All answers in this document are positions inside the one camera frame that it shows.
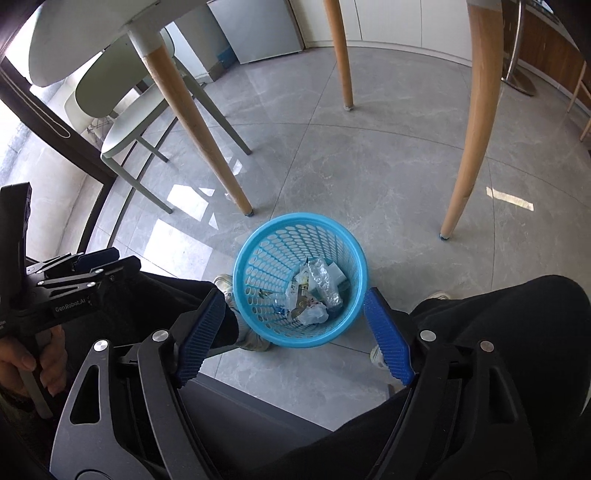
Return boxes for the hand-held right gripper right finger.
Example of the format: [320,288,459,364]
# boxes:
[364,287,543,480]

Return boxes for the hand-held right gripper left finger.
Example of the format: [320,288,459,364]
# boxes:
[48,288,227,480]

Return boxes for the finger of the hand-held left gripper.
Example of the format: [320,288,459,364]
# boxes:
[28,247,121,274]
[39,257,141,296]

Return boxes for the white wrapper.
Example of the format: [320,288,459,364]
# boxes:
[295,305,329,325]

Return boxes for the clear plastic wrap strip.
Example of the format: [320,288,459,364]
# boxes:
[305,258,345,309]

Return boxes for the blue plastic waste basket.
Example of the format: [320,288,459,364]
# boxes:
[232,212,368,348]

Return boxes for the printed wrapper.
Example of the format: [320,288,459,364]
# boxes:
[285,272,315,319]

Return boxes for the person's left forearm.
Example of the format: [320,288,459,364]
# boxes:
[0,383,51,467]

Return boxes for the person's left hand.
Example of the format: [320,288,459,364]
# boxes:
[0,324,69,398]

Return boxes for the person's right shoe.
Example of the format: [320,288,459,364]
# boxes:
[369,291,452,370]

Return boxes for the person's shoe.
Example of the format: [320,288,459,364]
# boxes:
[213,274,273,352]
[369,291,452,370]

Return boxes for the person's left shoe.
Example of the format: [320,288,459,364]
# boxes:
[213,274,273,352]

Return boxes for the person's left leg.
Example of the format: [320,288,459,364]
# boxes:
[60,270,241,370]

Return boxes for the white chair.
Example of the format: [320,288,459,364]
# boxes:
[64,88,116,139]

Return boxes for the round white table wooden legs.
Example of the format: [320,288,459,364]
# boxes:
[28,0,504,241]

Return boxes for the green chair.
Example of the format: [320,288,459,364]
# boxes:
[74,28,252,215]

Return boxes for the grey refrigerator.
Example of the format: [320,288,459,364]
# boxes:
[207,0,305,65]

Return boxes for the white counter cabinet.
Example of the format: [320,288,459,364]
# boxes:
[295,0,472,65]

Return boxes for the wooden cabinet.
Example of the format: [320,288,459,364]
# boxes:
[501,0,591,148]

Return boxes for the metal pedestal base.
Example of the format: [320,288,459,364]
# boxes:
[503,0,539,97]

